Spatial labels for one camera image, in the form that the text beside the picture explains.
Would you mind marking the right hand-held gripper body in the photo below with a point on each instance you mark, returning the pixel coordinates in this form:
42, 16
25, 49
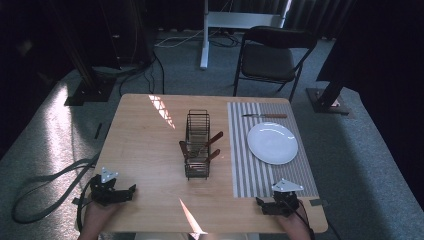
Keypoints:
286, 196

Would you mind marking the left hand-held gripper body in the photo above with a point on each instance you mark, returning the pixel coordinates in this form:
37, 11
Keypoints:
104, 193

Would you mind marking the person's left hand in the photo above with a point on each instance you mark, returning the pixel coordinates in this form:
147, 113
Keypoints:
96, 218

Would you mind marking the person's right hand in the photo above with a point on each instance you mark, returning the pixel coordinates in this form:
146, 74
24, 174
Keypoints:
296, 226

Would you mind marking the grey tape strip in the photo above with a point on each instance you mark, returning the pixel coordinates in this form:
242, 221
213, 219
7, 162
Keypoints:
318, 202
79, 201

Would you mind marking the grey striped placemat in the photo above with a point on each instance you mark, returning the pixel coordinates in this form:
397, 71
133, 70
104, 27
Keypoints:
243, 166

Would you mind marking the white round plate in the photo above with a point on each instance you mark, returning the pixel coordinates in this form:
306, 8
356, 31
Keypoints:
272, 143

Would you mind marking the small black floor strip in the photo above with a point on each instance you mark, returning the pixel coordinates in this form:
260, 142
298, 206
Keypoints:
98, 131

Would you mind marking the black metal stand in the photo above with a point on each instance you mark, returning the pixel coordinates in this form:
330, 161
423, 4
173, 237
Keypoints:
328, 96
90, 86

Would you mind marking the black folding chair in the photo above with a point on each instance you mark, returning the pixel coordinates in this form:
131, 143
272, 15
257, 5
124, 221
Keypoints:
268, 61

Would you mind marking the white desk frame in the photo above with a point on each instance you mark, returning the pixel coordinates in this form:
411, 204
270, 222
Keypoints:
233, 19

